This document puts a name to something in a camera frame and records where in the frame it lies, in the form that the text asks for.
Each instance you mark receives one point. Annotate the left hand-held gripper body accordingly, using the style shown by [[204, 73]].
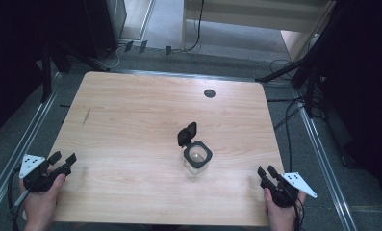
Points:
[[34, 174]]

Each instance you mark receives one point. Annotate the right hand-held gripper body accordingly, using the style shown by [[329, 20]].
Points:
[[288, 189]]

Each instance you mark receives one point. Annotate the clear jar with black lid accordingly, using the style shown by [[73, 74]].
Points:
[[194, 150]]

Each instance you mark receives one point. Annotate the person's right hand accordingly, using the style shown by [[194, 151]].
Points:
[[281, 213]]

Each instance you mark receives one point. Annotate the person's left hand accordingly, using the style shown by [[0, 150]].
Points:
[[41, 205]]

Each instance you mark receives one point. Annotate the round grey table grommet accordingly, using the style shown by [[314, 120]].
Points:
[[209, 93]]

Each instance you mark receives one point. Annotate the black metal stand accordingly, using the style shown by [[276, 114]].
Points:
[[304, 70], [55, 61]]

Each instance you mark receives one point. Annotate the dark cabinet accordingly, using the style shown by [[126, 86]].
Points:
[[105, 27]]

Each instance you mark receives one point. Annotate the white wooden furniture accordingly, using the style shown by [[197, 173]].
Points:
[[259, 19]]

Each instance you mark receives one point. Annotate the metal floor rail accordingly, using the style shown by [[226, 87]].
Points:
[[15, 150], [326, 166]]

